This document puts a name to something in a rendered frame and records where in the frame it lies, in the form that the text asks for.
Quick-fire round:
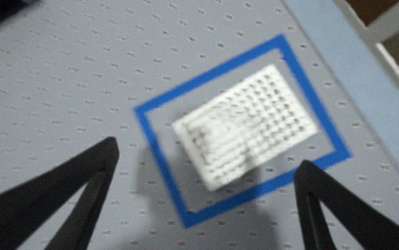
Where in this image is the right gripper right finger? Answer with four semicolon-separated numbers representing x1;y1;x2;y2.
293;160;399;250

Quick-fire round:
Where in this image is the white well plate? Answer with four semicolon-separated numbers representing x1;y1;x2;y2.
170;64;313;192

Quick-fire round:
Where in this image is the blue tape rectangle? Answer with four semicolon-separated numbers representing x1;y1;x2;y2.
129;32;349;230

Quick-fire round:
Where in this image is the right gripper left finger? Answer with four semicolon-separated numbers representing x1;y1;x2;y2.
0;136;120;250

